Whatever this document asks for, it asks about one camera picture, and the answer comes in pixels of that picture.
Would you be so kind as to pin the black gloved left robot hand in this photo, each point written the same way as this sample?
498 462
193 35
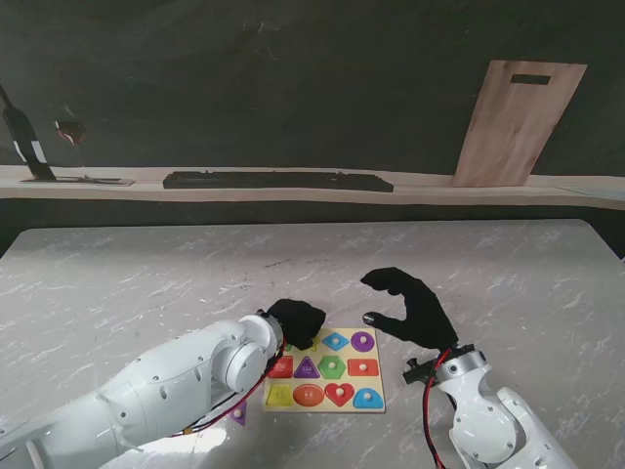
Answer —
300 322

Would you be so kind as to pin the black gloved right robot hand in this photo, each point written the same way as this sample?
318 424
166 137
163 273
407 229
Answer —
425 322

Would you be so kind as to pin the yellow star puzzle piece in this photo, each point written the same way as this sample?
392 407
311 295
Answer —
315 346

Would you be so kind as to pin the blue diamond puzzle piece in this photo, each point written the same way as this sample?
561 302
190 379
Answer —
336 341

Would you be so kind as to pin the green pentagon puzzle piece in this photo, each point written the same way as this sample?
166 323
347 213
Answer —
332 366

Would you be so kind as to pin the wooden shape puzzle board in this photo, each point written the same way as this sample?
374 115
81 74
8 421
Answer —
322 381

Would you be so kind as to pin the purple circle puzzle piece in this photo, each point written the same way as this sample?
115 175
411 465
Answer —
362 341

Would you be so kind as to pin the orange rectangle puzzle piece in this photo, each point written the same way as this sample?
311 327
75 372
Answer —
363 366

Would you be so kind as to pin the red heart puzzle piece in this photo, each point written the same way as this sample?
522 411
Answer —
340 393

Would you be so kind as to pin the blue semicircle puzzle piece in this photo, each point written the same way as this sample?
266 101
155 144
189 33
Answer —
368 398

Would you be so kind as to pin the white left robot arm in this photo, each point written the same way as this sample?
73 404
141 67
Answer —
171 386

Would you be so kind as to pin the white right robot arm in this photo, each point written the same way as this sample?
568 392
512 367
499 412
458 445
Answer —
483 420

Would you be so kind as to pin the purple triangle puzzle piece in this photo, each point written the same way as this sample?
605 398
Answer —
239 416

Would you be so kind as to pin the wooden cutting board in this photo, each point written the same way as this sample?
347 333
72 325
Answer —
512 132

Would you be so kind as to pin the flat wooden coaster board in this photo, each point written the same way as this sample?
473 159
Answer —
107 182

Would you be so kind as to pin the long wooden shelf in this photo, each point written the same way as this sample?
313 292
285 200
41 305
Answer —
439 193

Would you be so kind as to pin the long black tray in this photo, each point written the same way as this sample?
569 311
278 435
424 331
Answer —
278 181

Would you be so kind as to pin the red wine glass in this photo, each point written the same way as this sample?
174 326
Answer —
70 131

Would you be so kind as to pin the dark wine bottle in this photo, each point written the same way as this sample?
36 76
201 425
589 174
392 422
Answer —
24 137

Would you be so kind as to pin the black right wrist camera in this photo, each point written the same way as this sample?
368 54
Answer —
420 375

